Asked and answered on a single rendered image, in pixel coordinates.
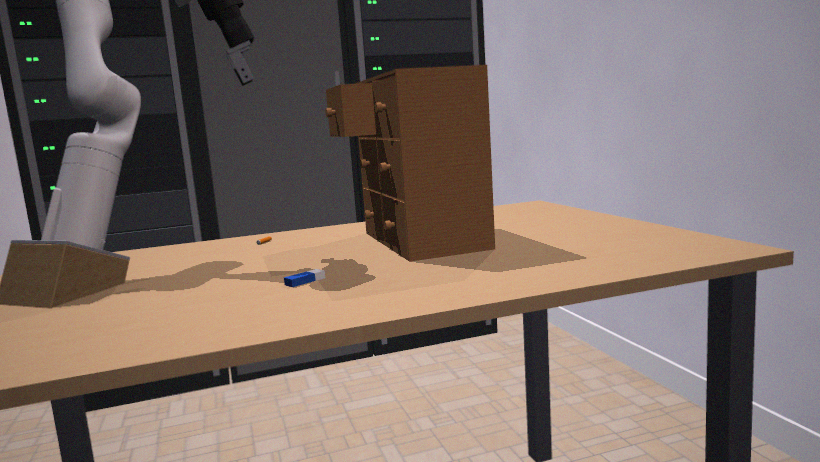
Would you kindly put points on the blue and white eraser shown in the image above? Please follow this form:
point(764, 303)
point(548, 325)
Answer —
point(303, 278)

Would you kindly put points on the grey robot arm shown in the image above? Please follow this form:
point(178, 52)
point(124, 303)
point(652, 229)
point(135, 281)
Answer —
point(82, 201)

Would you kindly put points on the brown wooden chest of drawers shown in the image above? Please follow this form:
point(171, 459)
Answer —
point(444, 131)

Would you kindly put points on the brown wooden drawer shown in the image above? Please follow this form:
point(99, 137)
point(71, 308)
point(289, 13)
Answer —
point(369, 162)
point(385, 100)
point(373, 213)
point(390, 166)
point(395, 223)
point(350, 110)

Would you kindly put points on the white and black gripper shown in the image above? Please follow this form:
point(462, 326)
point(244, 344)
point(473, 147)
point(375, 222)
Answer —
point(237, 33)

